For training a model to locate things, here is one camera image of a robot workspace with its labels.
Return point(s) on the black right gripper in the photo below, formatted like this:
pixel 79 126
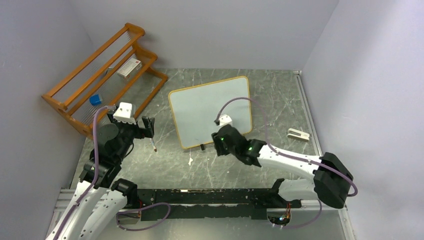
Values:
pixel 217 141

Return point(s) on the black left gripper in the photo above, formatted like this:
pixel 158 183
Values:
pixel 140 132

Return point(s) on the white marker pen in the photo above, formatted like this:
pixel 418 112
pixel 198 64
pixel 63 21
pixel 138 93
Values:
pixel 153 143

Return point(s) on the yellow framed whiteboard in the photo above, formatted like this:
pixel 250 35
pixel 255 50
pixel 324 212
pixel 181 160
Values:
pixel 195 109

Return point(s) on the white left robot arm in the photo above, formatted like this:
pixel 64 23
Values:
pixel 98 197

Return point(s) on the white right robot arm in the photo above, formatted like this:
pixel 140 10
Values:
pixel 323 178

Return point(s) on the white whiteboard eraser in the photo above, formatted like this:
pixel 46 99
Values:
pixel 298 135

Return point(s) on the orange wooden rack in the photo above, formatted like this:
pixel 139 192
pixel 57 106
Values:
pixel 98 75

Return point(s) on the grey cardboard box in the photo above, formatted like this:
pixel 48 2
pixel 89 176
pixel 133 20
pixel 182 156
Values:
pixel 127 70

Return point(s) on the blue cube block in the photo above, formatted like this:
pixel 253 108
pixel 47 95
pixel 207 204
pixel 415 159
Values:
pixel 95 100

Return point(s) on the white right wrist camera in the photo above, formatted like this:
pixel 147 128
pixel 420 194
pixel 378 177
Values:
pixel 223 120

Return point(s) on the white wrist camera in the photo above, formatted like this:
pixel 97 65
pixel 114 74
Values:
pixel 223 120
pixel 125 113

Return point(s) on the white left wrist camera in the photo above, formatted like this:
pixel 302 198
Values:
pixel 125 113

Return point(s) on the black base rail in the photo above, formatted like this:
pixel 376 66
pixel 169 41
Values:
pixel 153 204

